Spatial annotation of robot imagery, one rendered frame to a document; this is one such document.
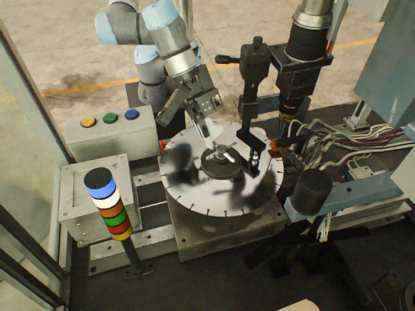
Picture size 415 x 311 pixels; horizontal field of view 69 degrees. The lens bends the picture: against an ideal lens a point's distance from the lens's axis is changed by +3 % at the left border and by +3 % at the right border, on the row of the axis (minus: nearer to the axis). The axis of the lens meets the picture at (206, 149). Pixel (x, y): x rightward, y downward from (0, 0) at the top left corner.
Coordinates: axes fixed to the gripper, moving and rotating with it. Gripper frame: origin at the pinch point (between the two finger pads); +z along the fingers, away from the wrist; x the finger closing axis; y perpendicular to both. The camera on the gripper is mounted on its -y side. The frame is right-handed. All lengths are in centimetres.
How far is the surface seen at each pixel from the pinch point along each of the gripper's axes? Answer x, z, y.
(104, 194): -22.6, -10.2, -23.5
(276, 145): -3.5, 7.8, 16.7
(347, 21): 237, 38, 255
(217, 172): -4.8, 5.6, -1.5
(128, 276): -2.5, 21.1, -34.1
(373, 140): 11, 33, 60
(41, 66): 256, -48, -69
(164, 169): 1.4, 0.5, -12.9
